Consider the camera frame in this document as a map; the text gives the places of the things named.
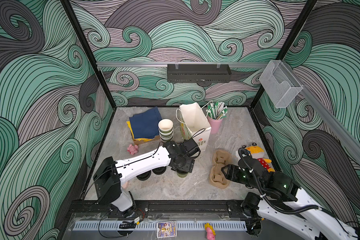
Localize stack of paper cups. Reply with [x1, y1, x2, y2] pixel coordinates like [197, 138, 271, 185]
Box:
[158, 119, 174, 142]

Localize white green paper takeout bag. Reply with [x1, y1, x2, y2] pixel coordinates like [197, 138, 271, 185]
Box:
[176, 103, 212, 152]

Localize brown pulp cup carrier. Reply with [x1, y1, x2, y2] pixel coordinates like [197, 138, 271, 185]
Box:
[209, 149, 233, 189]

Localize navy blue napkin stack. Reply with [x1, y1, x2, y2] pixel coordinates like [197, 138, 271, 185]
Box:
[129, 107, 162, 139]

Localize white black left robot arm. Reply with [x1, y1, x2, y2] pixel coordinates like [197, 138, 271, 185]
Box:
[93, 139, 201, 212]

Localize colourful picture card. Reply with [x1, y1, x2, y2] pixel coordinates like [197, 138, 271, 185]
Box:
[157, 221, 177, 239]

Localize yellow napkin stack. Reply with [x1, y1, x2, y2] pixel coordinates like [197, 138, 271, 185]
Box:
[126, 121, 155, 142]

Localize black wall shelf tray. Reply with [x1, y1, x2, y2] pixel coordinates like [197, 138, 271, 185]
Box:
[167, 65, 232, 84]

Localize yellow plush doll red dress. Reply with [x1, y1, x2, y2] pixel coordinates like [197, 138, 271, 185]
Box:
[243, 143, 275, 173]

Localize pink plush toy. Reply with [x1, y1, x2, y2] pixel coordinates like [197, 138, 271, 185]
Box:
[127, 144, 139, 155]

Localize pink metal straw bucket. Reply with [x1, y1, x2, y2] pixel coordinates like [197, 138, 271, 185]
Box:
[207, 117, 223, 134]

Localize aluminium wall rail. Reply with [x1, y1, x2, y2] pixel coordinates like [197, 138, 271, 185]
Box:
[96, 61, 268, 69]

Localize white slotted cable duct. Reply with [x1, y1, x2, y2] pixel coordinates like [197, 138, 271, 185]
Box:
[72, 221, 247, 232]

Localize green white paper cup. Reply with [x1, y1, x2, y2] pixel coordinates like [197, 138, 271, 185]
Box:
[177, 173, 188, 178]

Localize pink yellow small toy figure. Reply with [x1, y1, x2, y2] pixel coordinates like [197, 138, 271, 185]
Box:
[205, 223, 216, 240]

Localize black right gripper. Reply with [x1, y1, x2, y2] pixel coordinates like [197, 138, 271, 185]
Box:
[219, 163, 265, 193]

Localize brown cardboard napkin box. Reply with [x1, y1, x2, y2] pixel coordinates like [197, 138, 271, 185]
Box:
[133, 136, 160, 145]

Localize black coffee cup lid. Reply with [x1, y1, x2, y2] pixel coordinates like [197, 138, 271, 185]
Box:
[137, 171, 152, 181]
[177, 169, 188, 175]

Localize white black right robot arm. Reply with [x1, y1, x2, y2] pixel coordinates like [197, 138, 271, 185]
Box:
[221, 148, 360, 240]

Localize clear acrylic wall holder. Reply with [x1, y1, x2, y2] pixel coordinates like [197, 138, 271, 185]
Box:
[259, 60, 303, 109]

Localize green white wrapped straws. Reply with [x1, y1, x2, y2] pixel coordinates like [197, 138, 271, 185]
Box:
[204, 101, 228, 120]

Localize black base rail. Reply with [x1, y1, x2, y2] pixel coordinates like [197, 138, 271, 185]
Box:
[69, 200, 249, 219]

